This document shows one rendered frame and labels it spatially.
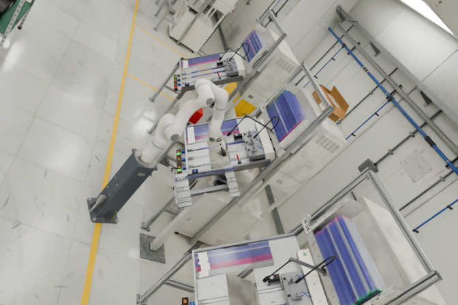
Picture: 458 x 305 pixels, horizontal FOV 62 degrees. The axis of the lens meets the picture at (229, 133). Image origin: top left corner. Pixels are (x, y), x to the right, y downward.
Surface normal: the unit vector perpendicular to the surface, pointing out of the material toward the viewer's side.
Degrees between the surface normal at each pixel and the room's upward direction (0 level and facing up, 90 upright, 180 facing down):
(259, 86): 90
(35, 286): 0
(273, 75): 90
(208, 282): 44
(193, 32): 90
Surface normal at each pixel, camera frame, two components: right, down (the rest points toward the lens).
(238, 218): 0.13, 0.60
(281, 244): -0.10, -0.79
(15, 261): 0.62, -0.67
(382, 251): -0.77, -0.44
